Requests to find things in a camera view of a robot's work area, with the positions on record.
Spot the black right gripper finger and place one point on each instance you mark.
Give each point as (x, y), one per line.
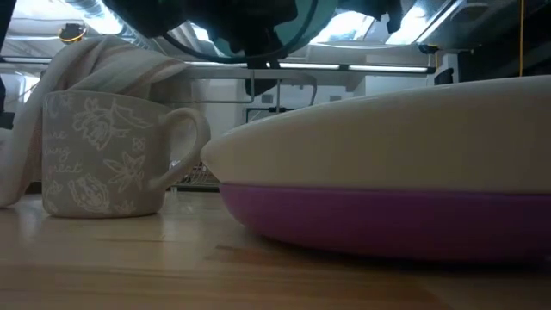
(260, 79)

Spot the white ceramic plate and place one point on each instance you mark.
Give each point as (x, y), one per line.
(387, 142)

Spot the black yellow ceiling fixture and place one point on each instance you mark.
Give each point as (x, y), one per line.
(71, 33)

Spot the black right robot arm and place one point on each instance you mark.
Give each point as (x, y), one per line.
(370, 8)

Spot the long ceiling light strip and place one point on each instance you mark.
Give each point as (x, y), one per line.
(387, 68)

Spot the white striped dish towel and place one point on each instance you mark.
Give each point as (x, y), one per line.
(86, 64)

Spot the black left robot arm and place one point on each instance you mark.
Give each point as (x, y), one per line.
(4, 17)

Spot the purple plastic plate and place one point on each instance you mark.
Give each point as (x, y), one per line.
(387, 224)

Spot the grey floral print mug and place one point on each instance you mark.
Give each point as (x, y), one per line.
(99, 172)

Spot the black computer monitor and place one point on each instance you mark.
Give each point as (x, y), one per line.
(443, 76)

